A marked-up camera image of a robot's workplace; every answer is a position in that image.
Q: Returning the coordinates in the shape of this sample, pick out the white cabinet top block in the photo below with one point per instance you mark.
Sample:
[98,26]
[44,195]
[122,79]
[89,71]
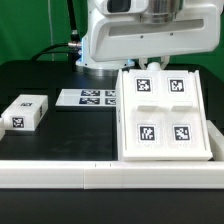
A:
[25,112]

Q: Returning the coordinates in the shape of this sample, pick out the white right fence rail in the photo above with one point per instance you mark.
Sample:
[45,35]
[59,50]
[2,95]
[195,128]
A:
[216,141]

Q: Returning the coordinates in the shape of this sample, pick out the white marker base plate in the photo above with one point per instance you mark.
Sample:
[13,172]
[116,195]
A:
[87,97]

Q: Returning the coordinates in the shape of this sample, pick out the white fence rail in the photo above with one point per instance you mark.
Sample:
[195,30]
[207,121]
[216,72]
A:
[216,141]
[109,175]

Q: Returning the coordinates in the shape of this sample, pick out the white front fence rail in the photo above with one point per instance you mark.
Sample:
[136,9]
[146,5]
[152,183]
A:
[109,175]

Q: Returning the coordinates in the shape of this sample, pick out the white cabinet body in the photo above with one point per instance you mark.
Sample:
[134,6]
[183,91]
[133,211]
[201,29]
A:
[160,153]

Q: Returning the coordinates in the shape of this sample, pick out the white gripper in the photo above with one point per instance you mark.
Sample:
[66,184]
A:
[132,29]

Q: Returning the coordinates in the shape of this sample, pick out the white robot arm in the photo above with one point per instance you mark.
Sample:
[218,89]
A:
[91,66]

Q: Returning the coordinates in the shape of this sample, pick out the white left fence stub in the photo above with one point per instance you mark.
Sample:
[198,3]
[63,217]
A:
[2,128]

